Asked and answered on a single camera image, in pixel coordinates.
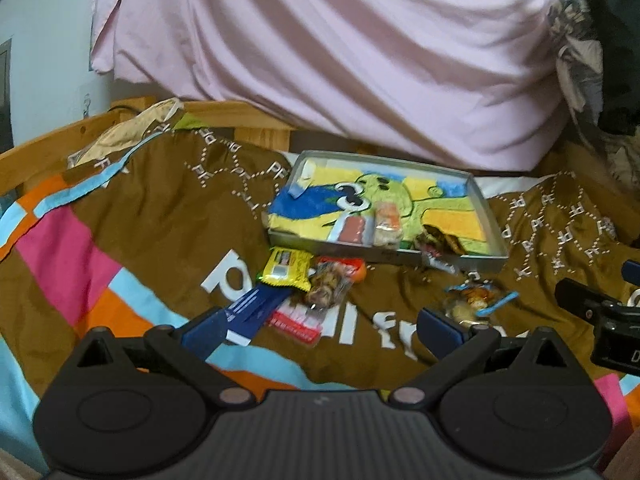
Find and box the blue stick packet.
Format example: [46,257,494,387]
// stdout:
[224,283,293,347]

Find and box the blue edged candy packet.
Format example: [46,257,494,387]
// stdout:
[445,281,518,327]

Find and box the dark dried fruit packet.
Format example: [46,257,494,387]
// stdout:
[414,224,468,274]

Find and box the red white small packet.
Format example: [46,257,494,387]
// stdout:
[268,304,326,347]

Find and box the yellow snack bar packet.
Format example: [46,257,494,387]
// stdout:
[258,247,312,292]

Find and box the rice cracker packet orange label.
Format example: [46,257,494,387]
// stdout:
[373,202,404,249]

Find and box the nut mix snack packet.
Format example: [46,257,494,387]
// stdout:
[305,257,367,311]

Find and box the pink sausage packet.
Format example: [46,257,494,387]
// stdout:
[328,211,374,247]

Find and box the brown patterned blanket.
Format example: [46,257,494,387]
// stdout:
[1,113,639,474]

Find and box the grey tray with frog drawing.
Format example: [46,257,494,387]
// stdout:
[264,151,506,272]

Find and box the pink draped sheet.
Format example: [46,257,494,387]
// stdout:
[90,0,568,171]

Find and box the grey floral bedding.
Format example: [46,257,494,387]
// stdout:
[547,0,639,192]

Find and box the dark green cloth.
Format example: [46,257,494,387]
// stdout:
[588,0,639,136]

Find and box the wooden bed frame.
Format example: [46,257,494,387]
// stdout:
[0,96,296,194]

